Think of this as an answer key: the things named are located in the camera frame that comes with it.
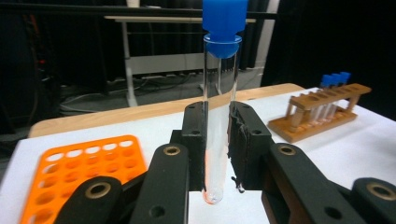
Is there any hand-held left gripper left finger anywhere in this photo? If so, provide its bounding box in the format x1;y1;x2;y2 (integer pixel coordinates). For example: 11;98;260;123
181;100;208;192

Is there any white table sheet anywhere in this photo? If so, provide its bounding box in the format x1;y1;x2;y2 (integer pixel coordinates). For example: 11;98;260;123
0;87;396;224

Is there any white metal frame desk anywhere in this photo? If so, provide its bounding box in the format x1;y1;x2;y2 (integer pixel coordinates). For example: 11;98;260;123
104;0;281;108

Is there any white floor cable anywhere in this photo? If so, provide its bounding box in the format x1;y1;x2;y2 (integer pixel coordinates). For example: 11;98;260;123
59;90;129;114

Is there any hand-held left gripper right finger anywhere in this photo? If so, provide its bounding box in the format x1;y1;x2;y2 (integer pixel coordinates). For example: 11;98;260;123
228;100;276;191

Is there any blue-capped glass test tube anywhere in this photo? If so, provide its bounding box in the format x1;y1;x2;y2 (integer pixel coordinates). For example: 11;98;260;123
202;0;249;205
328;71;352;118
320;73;342;120
311;74;332;123

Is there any wooden test tube rack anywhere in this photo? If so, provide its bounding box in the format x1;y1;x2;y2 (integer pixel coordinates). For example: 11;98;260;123
267;82;373;144

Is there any orange plastic test tube rack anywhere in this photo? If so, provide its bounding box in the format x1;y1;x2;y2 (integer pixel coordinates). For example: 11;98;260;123
19;134;149;224

